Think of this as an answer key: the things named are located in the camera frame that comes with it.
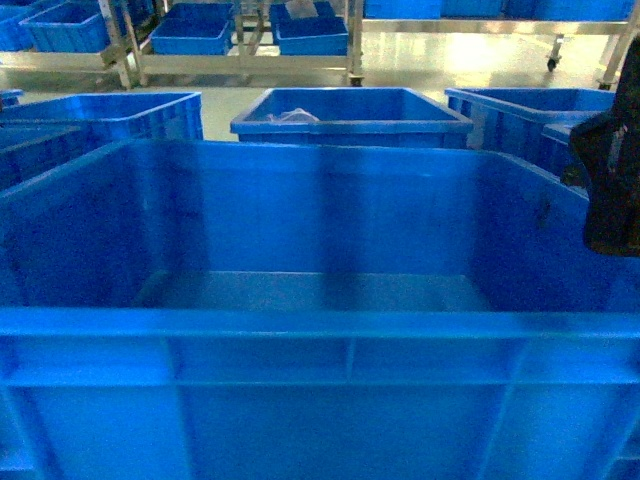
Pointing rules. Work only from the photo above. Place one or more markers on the blue bin far rack centre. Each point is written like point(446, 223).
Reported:
point(319, 36)

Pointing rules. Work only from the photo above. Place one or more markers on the stainless steel roller shelf rack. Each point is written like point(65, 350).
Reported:
point(128, 53)

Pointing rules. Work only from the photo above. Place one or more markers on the blue bin with plastic bag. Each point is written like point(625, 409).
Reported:
point(352, 116)

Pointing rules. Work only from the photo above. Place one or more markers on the blue bin rack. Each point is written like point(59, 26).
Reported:
point(70, 27)
point(319, 36)

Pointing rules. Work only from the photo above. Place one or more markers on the blue bin on far rack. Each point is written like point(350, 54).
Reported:
point(182, 37)

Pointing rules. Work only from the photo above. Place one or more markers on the large blue plastic crate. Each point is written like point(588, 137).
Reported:
point(206, 310)

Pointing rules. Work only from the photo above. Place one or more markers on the blue bin far rack left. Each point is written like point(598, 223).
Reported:
point(70, 27)

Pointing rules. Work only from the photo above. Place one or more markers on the blue bin front left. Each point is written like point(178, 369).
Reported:
point(37, 137)

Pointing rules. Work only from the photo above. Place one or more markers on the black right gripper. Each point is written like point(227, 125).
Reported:
point(606, 152)

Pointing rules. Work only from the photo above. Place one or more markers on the blue bin front right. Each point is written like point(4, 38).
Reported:
point(530, 123)

